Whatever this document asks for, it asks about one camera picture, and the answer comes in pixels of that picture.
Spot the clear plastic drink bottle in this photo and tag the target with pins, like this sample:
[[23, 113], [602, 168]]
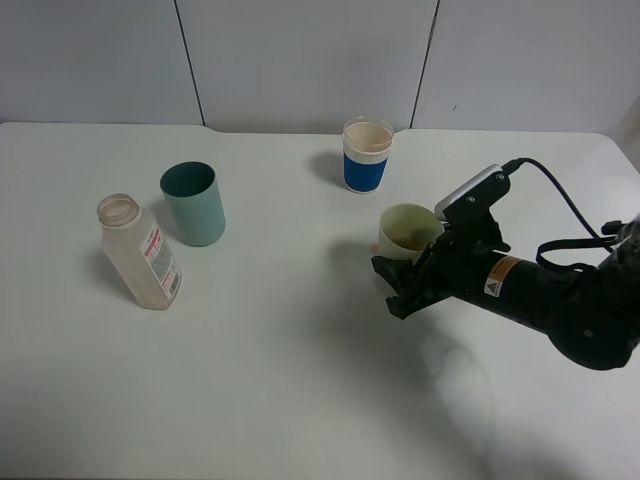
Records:
[[136, 246]]

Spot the pale green plastic cup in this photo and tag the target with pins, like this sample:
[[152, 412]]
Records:
[[406, 230]]

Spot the teal plastic cup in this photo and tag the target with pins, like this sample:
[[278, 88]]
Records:
[[192, 192]]

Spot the blue sleeved paper cup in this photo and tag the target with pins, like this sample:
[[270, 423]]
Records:
[[367, 144]]

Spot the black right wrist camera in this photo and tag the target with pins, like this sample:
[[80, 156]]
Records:
[[467, 210]]

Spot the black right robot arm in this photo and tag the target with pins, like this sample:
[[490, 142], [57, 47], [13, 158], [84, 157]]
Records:
[[583, 294]]

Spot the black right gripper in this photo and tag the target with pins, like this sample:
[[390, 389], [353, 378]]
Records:
[[517, 289]]

